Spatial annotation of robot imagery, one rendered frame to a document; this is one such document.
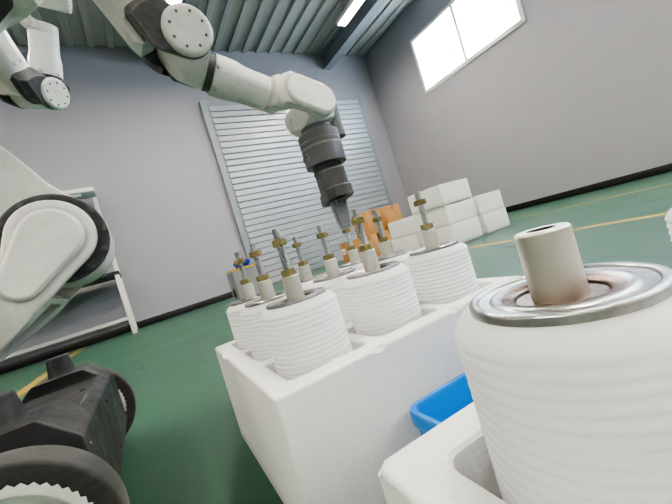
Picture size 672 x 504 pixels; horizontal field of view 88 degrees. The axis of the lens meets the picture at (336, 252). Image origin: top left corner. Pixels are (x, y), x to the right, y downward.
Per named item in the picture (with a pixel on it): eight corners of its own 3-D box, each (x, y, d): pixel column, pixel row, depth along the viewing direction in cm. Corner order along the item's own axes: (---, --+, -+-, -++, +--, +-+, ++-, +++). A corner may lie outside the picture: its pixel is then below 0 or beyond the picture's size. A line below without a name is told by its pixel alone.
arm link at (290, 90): (337, 117, 70) (275, 93, 63) (315, 135, 77) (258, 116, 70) (338, 88, 71) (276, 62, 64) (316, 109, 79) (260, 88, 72)
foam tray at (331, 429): (330, 582, 32) (273, 399, 32) (241, 436, 67) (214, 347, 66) (556, 392, 51) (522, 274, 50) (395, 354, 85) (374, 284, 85)
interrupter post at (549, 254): (574, 312, 13) (551, 231, 13) (519, 309, 16) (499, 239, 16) (607, 292, 15) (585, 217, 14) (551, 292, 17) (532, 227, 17)
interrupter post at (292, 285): (295, 304, 41) (287, 277, 41) (284, 305, 42) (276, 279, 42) (310, 297, 42) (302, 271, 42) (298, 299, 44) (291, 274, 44)
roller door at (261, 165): (257, 288, 547) (199, 100, 542) (255, 289, 558) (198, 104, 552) (404, 239, 709) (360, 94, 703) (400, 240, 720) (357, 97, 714)
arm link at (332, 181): (314, 210, 79) (298, 160, 79) (353, 199, 81) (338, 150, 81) (321, 201, 67) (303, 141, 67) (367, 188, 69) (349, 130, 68)
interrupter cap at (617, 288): (616, 347, 10) (610, 324, 10) (439, 325, 17) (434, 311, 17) (718, 270, 13) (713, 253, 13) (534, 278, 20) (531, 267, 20)
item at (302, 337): (339, 476, 36) (288, 309, 36) (287, 454, 43) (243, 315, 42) (392, 423, 43) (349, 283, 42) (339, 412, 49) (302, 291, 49)
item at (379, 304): (457, 381, 48) (420, 257, 48) (423, 419, 41) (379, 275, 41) (401, 376, 55) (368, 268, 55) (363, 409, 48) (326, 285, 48)
